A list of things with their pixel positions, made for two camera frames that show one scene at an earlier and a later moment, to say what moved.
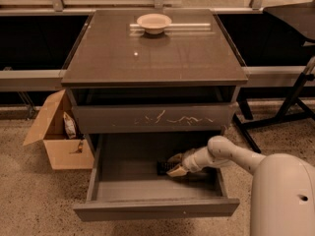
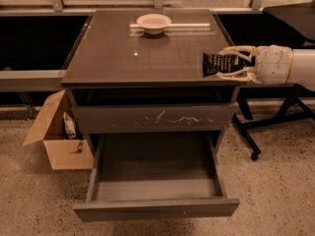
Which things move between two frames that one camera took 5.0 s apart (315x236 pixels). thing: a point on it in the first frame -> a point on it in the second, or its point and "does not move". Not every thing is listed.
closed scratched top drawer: x=157 y=118 does not move
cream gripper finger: x=177 y=171 -> x=245 y=74
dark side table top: x=300 y=17 does not move
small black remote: x=163 y=166 -> x=214 y=64
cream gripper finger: x=177 y=158 -> x=246 y=52
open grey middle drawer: x=124 y=183 does not move
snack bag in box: x=70 y=125 does not move
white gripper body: x=190 y=162 -> x=274 y=64
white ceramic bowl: x=154 y=23 does not move
